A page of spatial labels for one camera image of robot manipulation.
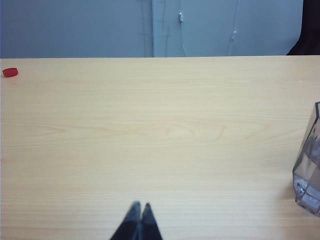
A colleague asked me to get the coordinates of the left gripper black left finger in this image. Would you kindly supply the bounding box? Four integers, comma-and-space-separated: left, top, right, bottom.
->
109, 200, 142, 240

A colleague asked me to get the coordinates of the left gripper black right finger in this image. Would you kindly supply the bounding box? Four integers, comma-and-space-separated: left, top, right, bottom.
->
140, 202, 164, 240

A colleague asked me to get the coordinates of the grey transparent plastic mug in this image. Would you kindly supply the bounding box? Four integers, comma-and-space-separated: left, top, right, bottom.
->
292, 101, 320, 218

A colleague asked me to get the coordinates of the red bottle cap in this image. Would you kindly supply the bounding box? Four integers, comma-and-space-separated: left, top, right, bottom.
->
2, 67, 19, 78

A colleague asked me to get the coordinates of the black mesh office chair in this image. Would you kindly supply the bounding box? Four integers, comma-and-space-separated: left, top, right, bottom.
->
287, 0, 320, 56

